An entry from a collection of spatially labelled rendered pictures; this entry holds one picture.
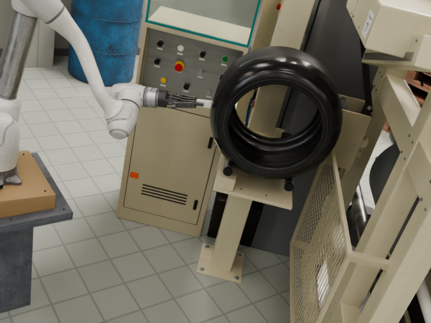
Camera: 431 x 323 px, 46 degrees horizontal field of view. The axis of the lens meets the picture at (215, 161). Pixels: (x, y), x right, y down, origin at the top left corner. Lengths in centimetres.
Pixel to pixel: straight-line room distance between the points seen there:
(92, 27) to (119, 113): 274
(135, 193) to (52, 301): 82
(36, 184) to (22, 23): 67
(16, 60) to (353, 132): 153
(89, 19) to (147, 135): 207
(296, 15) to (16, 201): 143
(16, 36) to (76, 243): 134
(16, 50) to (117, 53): 268
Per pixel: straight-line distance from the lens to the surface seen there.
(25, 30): 225
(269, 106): 250
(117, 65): 493
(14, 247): 247
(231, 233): 291
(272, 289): 309
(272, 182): 246
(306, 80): 205
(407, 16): 177
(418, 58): 170
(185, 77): 280
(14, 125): 221
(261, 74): 204
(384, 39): 177
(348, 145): 253
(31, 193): 225
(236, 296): 297
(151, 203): 318
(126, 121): 212
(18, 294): 269
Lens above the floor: 206
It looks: 30 degrees down
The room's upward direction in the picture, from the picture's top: 14 degrees clockwise
